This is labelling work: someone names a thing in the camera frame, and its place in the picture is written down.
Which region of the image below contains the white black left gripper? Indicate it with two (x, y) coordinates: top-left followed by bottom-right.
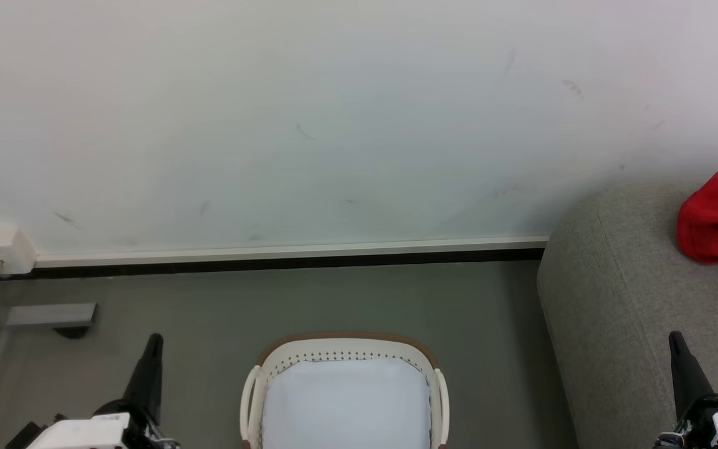
(26, 333), (180, 449)

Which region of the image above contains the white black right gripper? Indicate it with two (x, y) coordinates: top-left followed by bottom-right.
(656, 331), (718, 449)

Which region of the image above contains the grey fabric sofa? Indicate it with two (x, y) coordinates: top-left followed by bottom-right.
(536, 180), (718, 449)

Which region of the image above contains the white laundry basket brown rim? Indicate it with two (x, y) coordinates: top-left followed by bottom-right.
(240, 331), (451, 449)

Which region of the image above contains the grey metal frame leg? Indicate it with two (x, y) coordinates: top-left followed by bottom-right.
(0, 249), (98, 330)

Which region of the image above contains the white wall baseboard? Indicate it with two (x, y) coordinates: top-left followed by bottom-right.
(32, 235), (550, 268)

